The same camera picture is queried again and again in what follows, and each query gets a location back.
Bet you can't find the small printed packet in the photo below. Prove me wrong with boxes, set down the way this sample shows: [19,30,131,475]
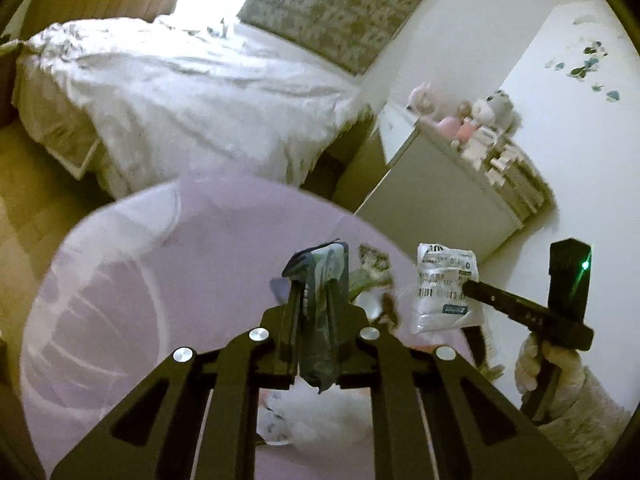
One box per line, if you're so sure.
[358,244,394,275]

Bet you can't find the dark blue green wrapper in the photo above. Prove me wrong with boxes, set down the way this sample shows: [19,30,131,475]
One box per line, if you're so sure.
[281,241,351,395]

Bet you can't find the white plastic packet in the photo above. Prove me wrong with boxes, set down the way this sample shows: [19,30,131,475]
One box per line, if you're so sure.
[409,242,485,337]

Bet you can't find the leaf wall stickers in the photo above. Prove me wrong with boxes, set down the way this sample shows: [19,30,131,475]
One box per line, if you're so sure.
[544,12,622,105]

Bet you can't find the grey white plush bear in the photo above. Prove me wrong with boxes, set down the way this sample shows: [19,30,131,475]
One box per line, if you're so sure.
[472,89,517,128]

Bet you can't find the stack of books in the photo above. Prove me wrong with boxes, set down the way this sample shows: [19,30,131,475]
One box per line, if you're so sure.
[462,127,552,222]

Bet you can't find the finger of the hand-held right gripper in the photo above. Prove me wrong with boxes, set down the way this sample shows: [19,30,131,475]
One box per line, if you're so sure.
[462,280,548,328]

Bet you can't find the small pink doll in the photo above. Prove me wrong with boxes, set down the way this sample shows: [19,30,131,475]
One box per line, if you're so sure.
[439,114,477,148]

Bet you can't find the bed with white duvet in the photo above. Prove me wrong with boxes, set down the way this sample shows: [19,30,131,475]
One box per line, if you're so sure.
[11,14,375,200]

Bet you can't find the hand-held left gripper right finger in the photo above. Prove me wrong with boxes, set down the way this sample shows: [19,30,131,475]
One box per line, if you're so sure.
[327,280,581,480]

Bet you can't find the person's right forearm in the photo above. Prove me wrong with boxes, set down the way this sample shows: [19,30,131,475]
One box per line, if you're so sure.
[539,366,634,480]

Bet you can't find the patterned window blind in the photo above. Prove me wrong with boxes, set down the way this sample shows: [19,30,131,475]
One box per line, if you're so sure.
[237,0,442,77]

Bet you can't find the white cabinet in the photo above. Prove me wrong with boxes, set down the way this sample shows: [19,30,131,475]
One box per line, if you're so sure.
[354,101,532,257]

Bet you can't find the round purple table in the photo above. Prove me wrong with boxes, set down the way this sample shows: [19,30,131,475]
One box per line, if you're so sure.
[20,175,501,480]

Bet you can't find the pink plush toy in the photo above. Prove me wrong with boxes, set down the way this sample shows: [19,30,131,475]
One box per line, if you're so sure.
[406,82,437,117]

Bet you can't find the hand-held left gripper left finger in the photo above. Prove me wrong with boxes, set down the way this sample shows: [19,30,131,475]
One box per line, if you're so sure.
[50,280,308,480]

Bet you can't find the person's right hand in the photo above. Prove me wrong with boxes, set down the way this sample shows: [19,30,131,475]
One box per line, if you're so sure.
[515,332,587,412]

